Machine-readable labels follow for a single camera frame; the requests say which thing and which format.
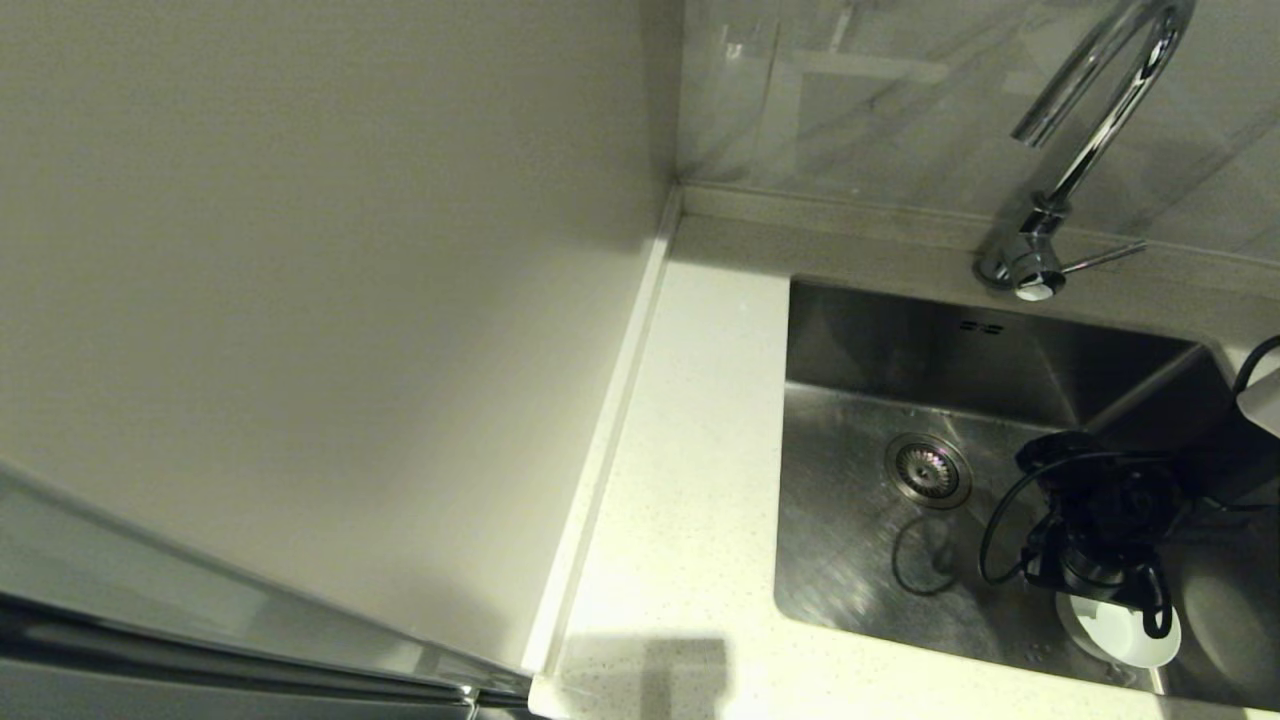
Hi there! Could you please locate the chrome gooseneck faucet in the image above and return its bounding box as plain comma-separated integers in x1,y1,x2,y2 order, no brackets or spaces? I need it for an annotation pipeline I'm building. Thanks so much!
978,0,1197,303

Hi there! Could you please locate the white countertop edge strip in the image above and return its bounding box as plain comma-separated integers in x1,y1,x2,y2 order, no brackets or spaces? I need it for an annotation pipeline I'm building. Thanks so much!
522,190,683,673

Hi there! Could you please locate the white bowl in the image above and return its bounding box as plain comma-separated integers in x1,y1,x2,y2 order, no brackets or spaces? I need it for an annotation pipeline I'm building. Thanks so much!
1055,590,1183,670

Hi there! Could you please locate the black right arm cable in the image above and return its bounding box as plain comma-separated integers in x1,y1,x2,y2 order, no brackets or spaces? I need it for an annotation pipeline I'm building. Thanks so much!
978,335,1280,641

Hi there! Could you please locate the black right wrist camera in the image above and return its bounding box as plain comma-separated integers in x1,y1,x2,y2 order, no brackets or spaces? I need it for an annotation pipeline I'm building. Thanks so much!
1015,430,1101,477

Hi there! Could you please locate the stainless steel sink basin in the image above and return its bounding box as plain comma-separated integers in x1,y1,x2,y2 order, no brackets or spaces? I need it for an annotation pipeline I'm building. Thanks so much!
772,278,1280,711

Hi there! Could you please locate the round metal drain strainer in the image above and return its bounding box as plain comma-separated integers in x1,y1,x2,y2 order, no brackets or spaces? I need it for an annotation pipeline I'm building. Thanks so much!
885,432,973,510

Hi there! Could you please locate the white cabinet side panel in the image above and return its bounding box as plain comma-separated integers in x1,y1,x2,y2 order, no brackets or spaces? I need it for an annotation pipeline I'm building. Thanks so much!
0,0,683,669

